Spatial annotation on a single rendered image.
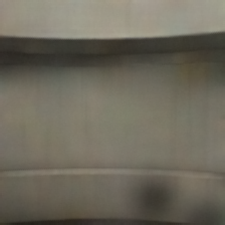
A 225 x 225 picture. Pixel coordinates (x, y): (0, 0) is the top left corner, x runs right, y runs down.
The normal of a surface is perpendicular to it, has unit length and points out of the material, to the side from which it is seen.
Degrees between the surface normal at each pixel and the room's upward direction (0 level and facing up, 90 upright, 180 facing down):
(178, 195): 90
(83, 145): 90
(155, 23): 90
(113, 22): 90
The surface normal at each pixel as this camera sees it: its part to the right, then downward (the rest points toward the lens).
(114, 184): -0.05, 0.00
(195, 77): -0.26, 0.00
